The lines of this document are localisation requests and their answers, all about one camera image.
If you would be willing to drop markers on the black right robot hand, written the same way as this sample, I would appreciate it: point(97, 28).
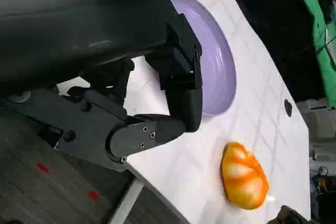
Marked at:
point(288, 217)

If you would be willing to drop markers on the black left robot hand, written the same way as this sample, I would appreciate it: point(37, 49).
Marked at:
point(78, 24)

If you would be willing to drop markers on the elongated orange white bread roll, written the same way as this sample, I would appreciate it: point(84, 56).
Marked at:
point(244, 176)

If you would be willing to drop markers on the black table grommet hole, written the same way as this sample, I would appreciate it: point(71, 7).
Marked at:
point(288, 107)

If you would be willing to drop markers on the red floor tape mark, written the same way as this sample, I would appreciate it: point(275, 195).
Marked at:
point(43, 168)
point(93, 195)

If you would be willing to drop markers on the lilac plate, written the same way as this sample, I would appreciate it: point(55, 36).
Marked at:
point(218, 77)

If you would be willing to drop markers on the white table leg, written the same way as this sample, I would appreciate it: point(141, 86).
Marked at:
point(126, 203)

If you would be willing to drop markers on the green cloth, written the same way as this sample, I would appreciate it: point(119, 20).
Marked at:
point(325, 58)

